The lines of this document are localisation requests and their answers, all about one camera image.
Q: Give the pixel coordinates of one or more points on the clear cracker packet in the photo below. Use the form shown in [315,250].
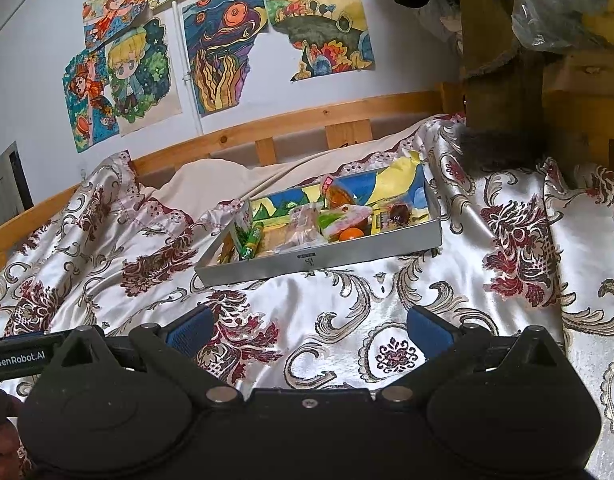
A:
[399,212]

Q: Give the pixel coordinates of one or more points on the grey white patterned garment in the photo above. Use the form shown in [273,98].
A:
[444,22]

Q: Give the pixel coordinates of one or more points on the grey door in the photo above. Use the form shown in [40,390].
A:
[4,185]

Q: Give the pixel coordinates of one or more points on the wooden bed end frame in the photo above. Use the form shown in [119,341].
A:
[582,95]

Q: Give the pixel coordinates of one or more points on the tan coat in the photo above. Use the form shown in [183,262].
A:
[497,60]

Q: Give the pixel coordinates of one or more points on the orange-brown snack packet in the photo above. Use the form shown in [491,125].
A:
[227,255]

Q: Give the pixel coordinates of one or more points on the orange snack clear packet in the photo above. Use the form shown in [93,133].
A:
[352,234]

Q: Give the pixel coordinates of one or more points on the beige bed sheet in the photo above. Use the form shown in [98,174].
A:
[207,180]

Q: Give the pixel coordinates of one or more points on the colourful painted tray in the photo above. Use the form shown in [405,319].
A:
[312,260]

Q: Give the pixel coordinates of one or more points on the person's left hand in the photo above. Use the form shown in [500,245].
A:
[4,442]

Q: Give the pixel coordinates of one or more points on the clear cake packet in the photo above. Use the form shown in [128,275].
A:
[302,227]

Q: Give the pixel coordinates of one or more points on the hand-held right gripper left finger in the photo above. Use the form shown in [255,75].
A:
[192,330]

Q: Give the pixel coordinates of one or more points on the girl with oranges wall poster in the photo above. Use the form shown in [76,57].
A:
[89,110]

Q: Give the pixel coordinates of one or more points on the green white snack packet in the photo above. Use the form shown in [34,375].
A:
[252,245]

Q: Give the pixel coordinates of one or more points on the blond figure wall poster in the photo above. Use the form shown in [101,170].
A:
[137,75]

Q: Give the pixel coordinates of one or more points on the yellow cloth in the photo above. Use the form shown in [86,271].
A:
[609,20]

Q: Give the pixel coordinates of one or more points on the wooden bed rail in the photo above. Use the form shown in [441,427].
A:
[237,135]

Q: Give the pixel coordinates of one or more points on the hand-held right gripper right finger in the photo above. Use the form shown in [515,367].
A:
[429,332]

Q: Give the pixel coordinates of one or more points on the white wall pipe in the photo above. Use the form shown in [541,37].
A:
[187,80]

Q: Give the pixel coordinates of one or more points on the small orange-haired girl wall poster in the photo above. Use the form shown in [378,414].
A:
[114,12]

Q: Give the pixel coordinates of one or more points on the clear plastic bag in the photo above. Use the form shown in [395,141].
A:
[552,15]

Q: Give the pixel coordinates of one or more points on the floral satin printed blanket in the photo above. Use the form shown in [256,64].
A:
[312,320]

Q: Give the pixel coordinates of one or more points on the swirl and seaweed wall poster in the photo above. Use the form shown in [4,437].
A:
[222,50]

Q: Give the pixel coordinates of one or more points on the colourful drawing sheet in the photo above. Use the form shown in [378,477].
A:
[377,185]

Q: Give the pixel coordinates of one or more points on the red white snack packet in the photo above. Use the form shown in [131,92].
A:
[337,192]

